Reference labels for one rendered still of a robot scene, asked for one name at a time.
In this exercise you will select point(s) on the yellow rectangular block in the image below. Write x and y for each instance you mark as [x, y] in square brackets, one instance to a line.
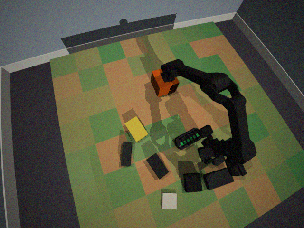
[136, 129]

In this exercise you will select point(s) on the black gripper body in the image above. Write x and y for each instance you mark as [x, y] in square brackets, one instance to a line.
[206, 131]

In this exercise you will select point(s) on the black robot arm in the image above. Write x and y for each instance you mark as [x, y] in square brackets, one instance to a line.
[239, 149]

